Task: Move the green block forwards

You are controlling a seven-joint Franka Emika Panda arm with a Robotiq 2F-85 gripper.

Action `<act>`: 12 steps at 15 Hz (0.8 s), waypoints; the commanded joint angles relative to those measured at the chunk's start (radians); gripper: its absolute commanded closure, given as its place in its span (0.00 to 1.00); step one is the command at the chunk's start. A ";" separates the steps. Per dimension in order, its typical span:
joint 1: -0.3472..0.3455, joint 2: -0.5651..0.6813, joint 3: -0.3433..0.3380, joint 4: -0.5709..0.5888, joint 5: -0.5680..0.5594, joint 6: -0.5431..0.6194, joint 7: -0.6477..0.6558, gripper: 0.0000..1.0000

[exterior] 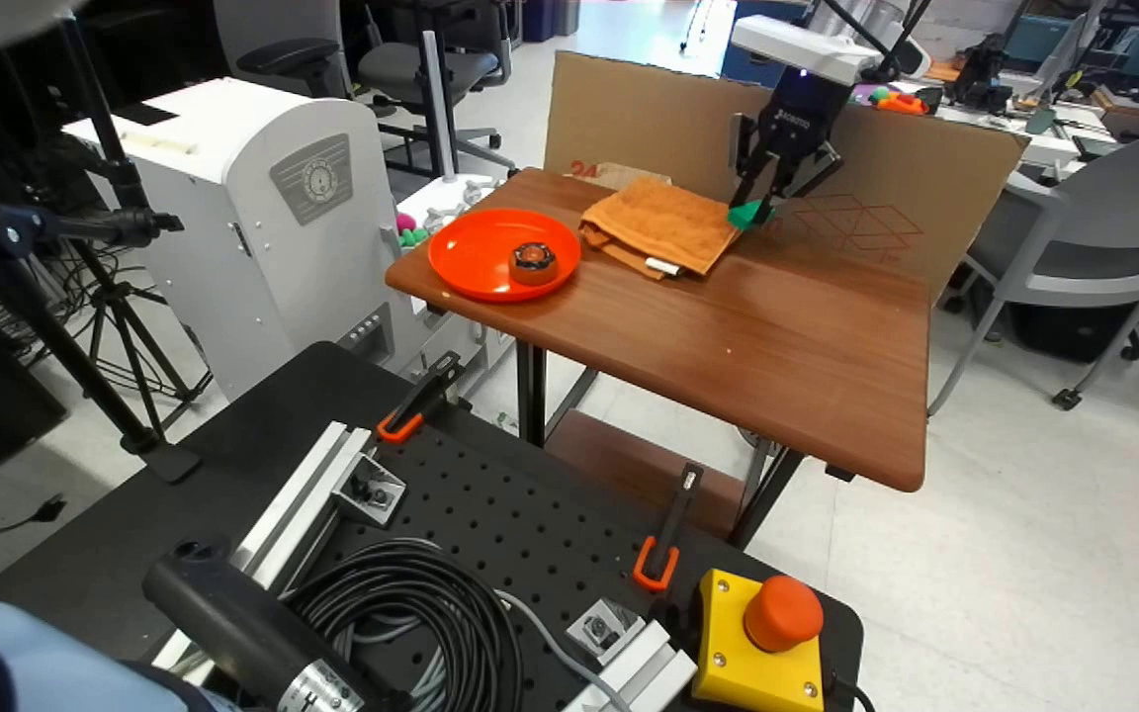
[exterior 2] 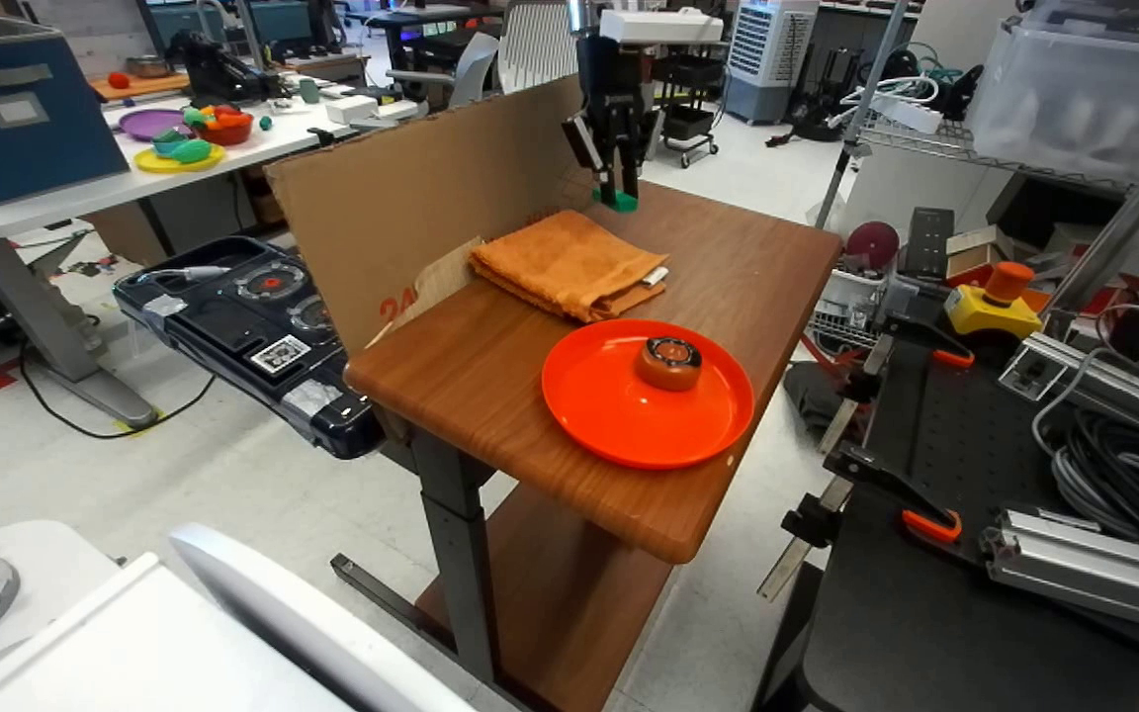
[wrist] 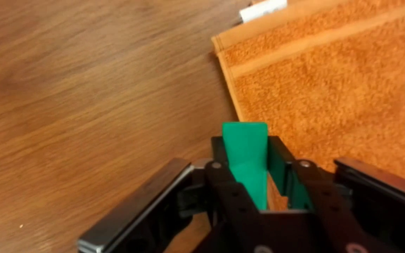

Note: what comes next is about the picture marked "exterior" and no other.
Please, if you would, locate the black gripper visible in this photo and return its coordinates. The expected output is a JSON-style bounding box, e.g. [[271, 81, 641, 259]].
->
[[727, 68, 853, 213]]

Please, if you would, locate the light blue robot base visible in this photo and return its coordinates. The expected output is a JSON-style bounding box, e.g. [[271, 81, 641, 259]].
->
[[0, 595, 224, 712]]

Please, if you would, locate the tan folded cloth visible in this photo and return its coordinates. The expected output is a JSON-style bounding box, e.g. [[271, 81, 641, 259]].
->
[[576, 174, 749, 285]]

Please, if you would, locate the cardboard panel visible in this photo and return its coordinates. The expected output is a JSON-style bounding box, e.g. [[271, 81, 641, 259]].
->
[[542, 47, 1031, 310]]

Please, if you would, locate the wooden table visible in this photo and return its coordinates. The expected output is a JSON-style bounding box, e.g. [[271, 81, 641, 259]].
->
[[385, 166, 932, 551]]

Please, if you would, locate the small brown bowl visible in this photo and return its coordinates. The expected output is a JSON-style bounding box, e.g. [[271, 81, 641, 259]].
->
[[508, 239, 561, 285]]

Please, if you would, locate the orange round plate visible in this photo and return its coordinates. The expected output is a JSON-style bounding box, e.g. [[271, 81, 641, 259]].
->
[[424, 205, 584, 310]]

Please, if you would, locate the white box with colourful items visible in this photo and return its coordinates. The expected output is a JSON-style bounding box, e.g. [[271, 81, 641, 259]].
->
[[385, 169, 503, 261]]

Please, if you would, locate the grey metal pole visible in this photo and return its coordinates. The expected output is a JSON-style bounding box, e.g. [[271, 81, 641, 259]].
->
[[420, 28, 458, 184]]

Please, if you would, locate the grey chair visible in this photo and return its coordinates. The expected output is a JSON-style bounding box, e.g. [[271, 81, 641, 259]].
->
[[927, 132, 1139, 421]]

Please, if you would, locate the black office chair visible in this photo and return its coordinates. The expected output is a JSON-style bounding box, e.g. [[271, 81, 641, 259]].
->
[[239, 0, 522, 174]]

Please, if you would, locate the orange black clamp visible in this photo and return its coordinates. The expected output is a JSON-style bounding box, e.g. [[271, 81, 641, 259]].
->
[[628, 462, 706, 598], [373, 347, 467, 446]]

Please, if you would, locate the black perforated mounting board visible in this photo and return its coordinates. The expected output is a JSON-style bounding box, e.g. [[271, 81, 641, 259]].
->
[[0, 339, 865, 712]]

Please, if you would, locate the yellow emergency stop button box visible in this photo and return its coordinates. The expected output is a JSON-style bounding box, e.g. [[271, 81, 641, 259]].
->
[[688, 565, 832, 712]]

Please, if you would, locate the white machine cabinet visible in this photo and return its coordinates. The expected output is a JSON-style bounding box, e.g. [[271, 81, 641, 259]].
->
[[65, 76, 487, 399]]

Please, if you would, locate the black tripod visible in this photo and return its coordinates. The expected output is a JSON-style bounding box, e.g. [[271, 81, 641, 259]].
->
[[0, 0, 218, 459]]

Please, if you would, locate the short aluminium rail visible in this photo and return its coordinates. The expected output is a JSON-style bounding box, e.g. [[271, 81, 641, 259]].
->
[[561, 598, 699, 712]]

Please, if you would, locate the black cable coil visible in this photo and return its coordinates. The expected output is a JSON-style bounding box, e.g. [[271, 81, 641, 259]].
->
[[284, 538, 522, 712]]

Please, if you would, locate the long aluminium rail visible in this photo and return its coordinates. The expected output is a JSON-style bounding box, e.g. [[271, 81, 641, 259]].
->
[[152, 421, 410, 678]]

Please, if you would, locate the black cylindrical handle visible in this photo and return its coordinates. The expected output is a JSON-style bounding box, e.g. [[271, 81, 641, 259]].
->
[[144, 551, 368, 712]]

